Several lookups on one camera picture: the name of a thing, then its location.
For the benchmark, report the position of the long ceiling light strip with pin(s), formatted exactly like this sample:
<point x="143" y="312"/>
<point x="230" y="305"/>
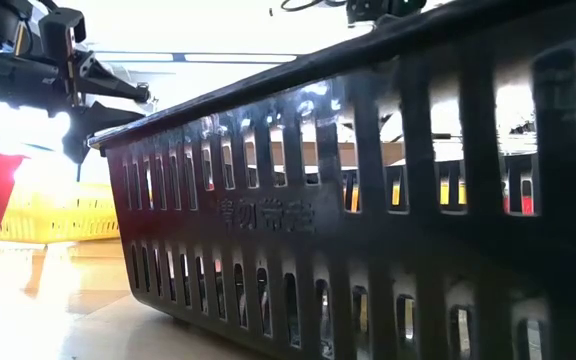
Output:
<point x="238" y="58"/>

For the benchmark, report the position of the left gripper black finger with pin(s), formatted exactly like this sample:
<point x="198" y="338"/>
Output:
<point x="93" y="120"/>
<point x="113" y="87"/>

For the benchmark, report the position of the wooden shelf with black legs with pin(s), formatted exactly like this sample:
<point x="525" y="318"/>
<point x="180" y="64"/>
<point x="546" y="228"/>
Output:
<point x="309" y="152"/>

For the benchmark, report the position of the yellow plastic slotted basket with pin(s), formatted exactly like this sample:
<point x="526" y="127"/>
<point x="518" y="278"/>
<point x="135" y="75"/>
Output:
<point x="396" y="194"/>
<point x="58" y="220"/>

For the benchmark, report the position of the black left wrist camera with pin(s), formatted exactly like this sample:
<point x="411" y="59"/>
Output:
<point x="58" y="30"/>

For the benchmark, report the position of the black plastic slotted basket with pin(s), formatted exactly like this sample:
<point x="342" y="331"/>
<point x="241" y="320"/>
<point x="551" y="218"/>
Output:
<point x="268" y="220"/>

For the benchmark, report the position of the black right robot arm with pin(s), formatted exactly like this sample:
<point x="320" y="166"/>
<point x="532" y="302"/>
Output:
<point x="368" y="10"/>

